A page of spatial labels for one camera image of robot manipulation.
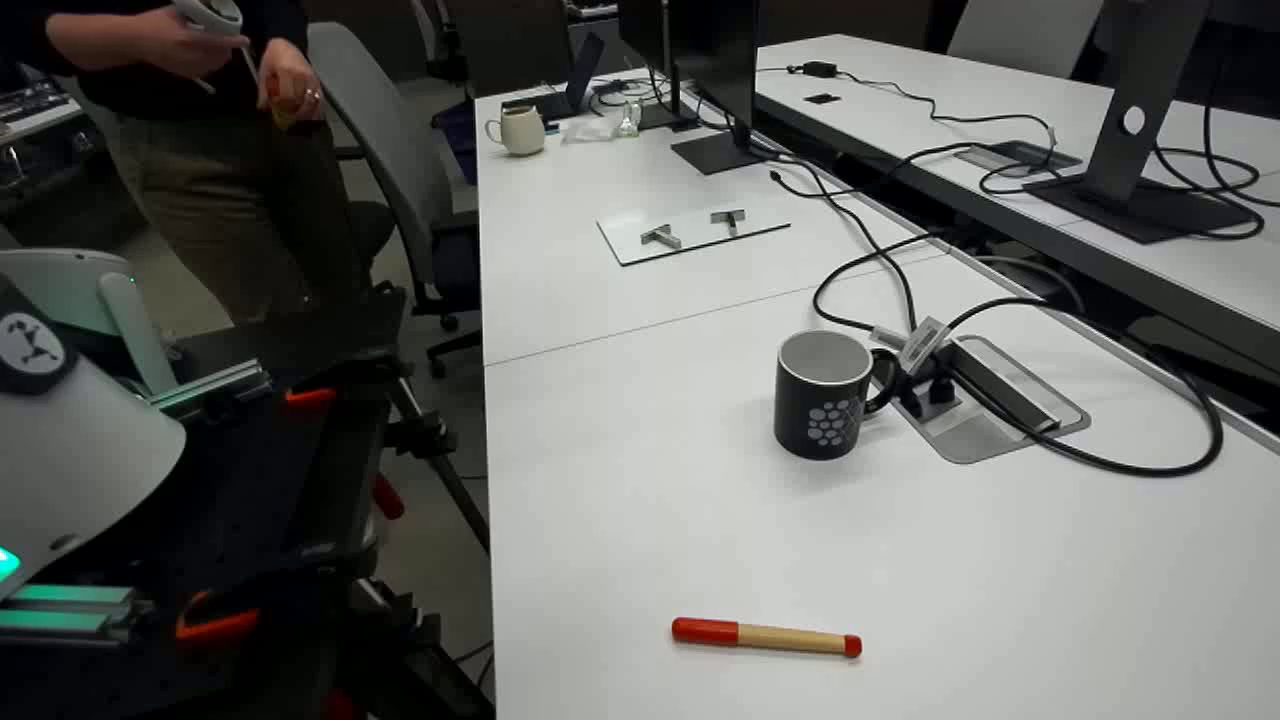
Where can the person's left hand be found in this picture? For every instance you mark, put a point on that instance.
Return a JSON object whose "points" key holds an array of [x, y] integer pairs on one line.
{"points": [[289, 81]]}

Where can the person's right hand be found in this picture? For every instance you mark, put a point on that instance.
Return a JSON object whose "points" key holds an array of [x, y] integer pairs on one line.
{"points": [[185, 44]]}

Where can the white handheld controller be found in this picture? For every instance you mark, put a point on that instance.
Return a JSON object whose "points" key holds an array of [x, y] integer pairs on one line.
{"points": [[206, 15]]}

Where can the red and beige marker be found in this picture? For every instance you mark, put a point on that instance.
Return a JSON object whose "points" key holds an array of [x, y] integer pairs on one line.
{"points": [[772, 638]]}

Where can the person's right forearm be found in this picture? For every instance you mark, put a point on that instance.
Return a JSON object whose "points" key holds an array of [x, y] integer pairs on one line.
{"points": [[101, 43]]}

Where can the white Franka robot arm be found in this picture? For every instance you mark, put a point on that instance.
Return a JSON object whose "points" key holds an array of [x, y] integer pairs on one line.
{"points": [[81, 455]]}

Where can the black mug with white print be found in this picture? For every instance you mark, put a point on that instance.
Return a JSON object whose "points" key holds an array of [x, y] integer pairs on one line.
{"points": [[821, 413]]}

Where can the grey office chair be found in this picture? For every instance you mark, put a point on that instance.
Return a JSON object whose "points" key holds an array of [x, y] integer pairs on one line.
{"points": [[385, 146]]}

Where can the person in dark top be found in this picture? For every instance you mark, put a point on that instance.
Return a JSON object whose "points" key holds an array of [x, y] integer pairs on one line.
{"points": [[202, 175]]}

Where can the black laptop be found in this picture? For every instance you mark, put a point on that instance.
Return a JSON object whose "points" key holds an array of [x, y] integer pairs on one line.
{"points": [[572, 72]]}

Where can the clear plastic bag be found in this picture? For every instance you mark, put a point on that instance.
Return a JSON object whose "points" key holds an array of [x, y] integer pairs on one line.
{"points": [[603, 122]]}

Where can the black robot mounting stand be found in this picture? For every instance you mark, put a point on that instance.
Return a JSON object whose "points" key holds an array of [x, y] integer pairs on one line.
{"points": [[265, 483]]}

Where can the grey metal T piece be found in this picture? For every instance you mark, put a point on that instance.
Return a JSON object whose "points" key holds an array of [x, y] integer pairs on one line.
{"points": [[663, 236], [728, 221]]}

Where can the white rectangular board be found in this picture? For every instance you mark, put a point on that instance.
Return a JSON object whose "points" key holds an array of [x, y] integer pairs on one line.
{"points": [[692, 244]]}

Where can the black power adapter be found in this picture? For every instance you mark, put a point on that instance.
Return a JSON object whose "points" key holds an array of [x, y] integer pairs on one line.
{"points": [[815, 66]]}

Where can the small black flat object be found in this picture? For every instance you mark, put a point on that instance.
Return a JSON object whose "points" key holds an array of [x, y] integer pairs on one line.
{"points": [[821, 99]]}

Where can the white plug adapter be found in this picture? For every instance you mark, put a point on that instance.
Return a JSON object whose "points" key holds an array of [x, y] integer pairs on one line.
{"points": [[921, 346]]}

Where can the black monitor stand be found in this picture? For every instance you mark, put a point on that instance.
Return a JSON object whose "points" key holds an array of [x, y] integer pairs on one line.
{"points": [[1133, 81]]}

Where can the aluminium profile rail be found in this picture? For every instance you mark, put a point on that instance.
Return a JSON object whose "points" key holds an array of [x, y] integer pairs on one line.
{"points": [[206, 384]]}

